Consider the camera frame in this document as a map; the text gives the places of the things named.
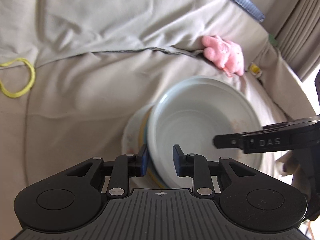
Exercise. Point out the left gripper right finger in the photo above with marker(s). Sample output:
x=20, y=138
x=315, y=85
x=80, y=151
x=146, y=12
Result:
x=196, y=167

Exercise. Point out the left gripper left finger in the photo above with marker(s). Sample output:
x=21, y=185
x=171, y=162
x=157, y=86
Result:
x=121, y=170

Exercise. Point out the floral white shallow bowl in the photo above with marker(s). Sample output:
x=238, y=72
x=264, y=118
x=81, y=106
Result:
x=134, y=135

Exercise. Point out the white bowl yellow rim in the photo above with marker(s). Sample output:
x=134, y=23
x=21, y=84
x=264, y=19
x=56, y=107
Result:
x=144, y=147

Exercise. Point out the white plastic takeaway bowl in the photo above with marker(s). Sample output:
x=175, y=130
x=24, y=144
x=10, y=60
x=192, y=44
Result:
x=190, y=114

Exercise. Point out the blue enamel bowl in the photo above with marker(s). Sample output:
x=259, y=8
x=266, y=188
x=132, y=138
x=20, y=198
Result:
x=151, y=171

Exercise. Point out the small yellow tag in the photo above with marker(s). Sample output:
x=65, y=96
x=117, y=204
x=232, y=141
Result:
x=255, y=70

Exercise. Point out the beige curtain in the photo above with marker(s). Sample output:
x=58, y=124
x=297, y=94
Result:
x=298, y=39

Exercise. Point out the green object behind sofa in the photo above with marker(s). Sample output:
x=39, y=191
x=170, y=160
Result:
x=272, y=40

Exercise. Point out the pink plush toy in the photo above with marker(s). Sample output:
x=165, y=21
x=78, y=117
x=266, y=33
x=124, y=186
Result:
x=224, y=54

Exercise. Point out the beige sofa cover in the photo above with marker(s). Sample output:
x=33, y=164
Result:
x=99, y=61

